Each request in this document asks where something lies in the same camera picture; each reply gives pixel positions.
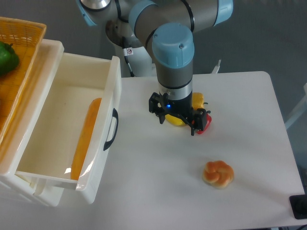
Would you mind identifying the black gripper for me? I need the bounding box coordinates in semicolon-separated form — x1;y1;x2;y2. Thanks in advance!
149;93;207;136

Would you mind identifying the white top drawer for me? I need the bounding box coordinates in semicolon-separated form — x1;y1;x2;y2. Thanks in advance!
14;52;122;205

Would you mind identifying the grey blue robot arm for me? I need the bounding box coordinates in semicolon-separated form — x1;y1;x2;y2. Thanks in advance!
77;0;234;134

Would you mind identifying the white drawer cabinet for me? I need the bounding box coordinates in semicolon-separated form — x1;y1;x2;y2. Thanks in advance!
0;39;64;207

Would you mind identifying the yellow banana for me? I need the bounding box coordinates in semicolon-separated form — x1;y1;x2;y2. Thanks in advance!
165;115;186;127

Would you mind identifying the yellow bell pepper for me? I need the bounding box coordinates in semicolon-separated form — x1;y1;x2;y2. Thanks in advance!
192;92;206;110

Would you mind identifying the red bell pepper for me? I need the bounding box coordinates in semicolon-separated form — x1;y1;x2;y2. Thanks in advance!
196;114;212;135

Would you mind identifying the braided bread roll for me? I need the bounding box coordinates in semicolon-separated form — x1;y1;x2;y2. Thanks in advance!
202;161;234;189

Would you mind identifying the orange baguette bread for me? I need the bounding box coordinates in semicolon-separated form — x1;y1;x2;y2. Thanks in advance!
71;98;102;180

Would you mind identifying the black device at edge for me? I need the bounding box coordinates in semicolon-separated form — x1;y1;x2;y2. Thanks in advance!
289;194;307;219

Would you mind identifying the orange plastic basket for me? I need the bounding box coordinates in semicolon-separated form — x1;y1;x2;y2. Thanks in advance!
0;17;47;140

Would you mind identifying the green bell pepper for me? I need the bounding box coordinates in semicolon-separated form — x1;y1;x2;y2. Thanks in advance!
0;42;20;76

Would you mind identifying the white table clamp bracket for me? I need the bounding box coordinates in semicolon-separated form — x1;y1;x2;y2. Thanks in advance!
211;59;222;74

